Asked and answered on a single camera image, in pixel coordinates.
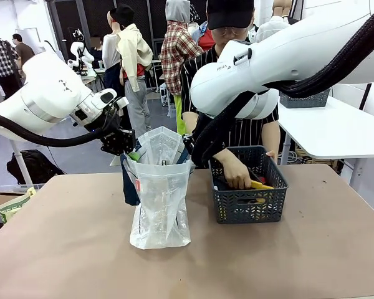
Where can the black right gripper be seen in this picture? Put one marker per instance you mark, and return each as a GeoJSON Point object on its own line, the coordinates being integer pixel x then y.
{"type": "Point", "coordinates": [188, 144]}

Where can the yellow-green tag object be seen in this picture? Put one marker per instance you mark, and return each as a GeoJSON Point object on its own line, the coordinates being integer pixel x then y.
{"type": "Point", "coordinates": [15, 205]}

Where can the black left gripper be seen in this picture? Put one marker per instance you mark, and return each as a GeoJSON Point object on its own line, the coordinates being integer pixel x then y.
{"type": "Point", "coordinates": [118, 140]}

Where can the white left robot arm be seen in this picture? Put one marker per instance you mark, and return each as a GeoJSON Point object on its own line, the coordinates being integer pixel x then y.
{"type": "Point", "coordinates": [50, 90]}

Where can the whiteboard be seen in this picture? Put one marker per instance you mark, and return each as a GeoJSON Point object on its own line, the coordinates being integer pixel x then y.
{"type": "Point", "coordinates": [31, 35]}

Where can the mannequin with plaid shirt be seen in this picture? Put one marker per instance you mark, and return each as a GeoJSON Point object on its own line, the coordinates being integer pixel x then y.
{"type": "Point", "coordinates": [174, 59]}

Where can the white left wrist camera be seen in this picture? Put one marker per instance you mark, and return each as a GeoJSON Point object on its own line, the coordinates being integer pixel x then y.
{"type": "Point", "coordinates": [122, 102]}

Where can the person's left forearm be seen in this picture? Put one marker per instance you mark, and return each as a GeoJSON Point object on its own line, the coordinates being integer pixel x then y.
{"type": "Point", "coordinates": [271, 137]}

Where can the dark grey plastic basket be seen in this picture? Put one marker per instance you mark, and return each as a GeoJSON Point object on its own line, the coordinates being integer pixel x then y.
{"type": "Point", "coordinates": [305, 101]}
{"type": "Point", "coordinates": [249, 205]}

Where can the red item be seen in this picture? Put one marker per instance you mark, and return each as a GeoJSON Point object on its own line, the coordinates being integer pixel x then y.
{"type": "Point", "coordinates": [261, 179]}

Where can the yellow packaged item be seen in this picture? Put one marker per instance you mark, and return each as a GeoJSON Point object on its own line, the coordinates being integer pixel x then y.
{"type": "Point", "coordinates": [263, 186]}

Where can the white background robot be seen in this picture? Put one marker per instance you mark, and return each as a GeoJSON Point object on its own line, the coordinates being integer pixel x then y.
{"type": "Point", "coordinates": [82, 56]}

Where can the mannequin with red shirt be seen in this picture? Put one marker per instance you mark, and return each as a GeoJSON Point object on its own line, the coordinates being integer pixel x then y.
{"type": "Point", "coordinates": [205, 40]}

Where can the black bag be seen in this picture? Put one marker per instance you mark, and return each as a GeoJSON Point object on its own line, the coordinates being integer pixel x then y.
{"type": "Point", "coordinates": [34, 166]}

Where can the mannequin in white top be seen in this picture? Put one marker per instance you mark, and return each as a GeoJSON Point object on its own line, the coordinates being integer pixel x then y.
{"type": "Point", "coordinates": [110, 53]}

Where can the person's right forearm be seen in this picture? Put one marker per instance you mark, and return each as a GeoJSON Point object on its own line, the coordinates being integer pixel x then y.
{"type": "Point", "coordinates": [223, 153]}

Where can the person's right hand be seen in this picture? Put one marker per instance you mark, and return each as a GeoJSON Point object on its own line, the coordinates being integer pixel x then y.
{"type": "Point", "coordinates": [237, 174]}

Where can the person's left hand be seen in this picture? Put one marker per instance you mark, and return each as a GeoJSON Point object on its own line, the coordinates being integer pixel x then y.
{"type": "Point", "coordinates": [271, 154]}

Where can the person in plaid shirt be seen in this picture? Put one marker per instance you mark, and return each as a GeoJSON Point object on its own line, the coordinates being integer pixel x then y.
{"type": "Point", "coordinates": [0, 59]}

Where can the mannequin with cream jacket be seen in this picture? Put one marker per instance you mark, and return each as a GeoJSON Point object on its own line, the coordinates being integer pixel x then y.
{"type": "Point", "coordinates": [134, 62]}

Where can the person in brown shirt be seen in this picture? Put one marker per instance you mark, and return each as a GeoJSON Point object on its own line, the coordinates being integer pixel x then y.
{"type": "Point", "coordinates": [24, 53]}

